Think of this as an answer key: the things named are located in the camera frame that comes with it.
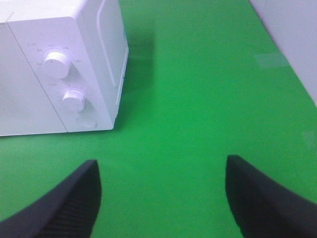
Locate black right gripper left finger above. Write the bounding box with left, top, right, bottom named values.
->
left=0, top=160, right=102, bottom=238

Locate white timer knob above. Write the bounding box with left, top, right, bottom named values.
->
left=62, top=90, right=86, bottom=112

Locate green table cloth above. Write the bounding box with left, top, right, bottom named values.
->
left=0, top=0, right=317, bottom=238

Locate white microwave door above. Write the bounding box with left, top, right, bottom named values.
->
left=0, top=23, right=66, bottom=136

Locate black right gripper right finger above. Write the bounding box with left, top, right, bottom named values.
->
left=225, top=155, right=317, bottom=238

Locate white power knob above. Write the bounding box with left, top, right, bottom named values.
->
left=43, top=52, right=72, bottom=79

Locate round door release button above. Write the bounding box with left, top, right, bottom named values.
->
left=77, top=116, right=97, bottom=128

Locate white microwave oven body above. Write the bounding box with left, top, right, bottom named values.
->
left=0, top=0, right=129, bottom=132

